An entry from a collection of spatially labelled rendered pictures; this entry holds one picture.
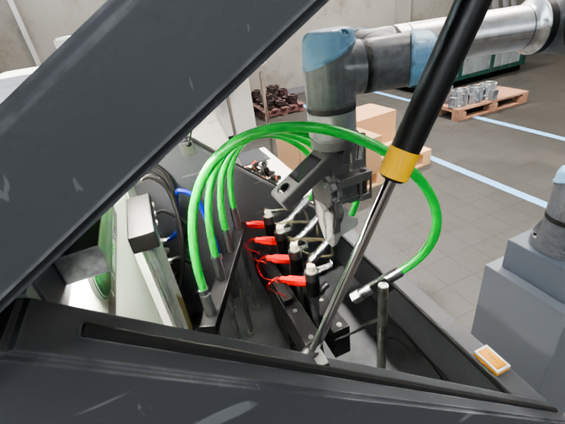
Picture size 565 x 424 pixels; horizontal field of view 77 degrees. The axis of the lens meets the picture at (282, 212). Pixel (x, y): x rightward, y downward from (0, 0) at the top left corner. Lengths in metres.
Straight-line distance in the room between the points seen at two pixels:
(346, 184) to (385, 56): 0.20
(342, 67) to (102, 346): 0.44
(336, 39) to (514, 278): 0.90
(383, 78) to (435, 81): 0.33
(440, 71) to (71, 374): 0.24
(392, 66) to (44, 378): 0.50
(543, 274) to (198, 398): 1.04
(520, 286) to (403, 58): 0.81
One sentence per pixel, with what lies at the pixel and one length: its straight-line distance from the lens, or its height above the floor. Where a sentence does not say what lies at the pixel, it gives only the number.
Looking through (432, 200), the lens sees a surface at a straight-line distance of 0.53.
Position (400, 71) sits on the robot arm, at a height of 1.45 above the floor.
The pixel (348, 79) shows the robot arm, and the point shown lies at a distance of 0.53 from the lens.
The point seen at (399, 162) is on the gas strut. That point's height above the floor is 1.47.
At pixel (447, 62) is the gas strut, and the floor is 1.52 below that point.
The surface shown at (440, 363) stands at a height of 0.85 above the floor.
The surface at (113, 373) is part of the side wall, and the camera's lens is 0.20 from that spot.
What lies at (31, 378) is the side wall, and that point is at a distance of 0.20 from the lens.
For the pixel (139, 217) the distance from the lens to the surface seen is 0.61.
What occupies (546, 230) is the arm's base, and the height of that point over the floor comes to 0.96.
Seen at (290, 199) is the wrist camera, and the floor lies 1.29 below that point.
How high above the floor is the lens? 1.56
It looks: 31 degrees down
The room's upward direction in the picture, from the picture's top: 8 degrees counter-clockwise
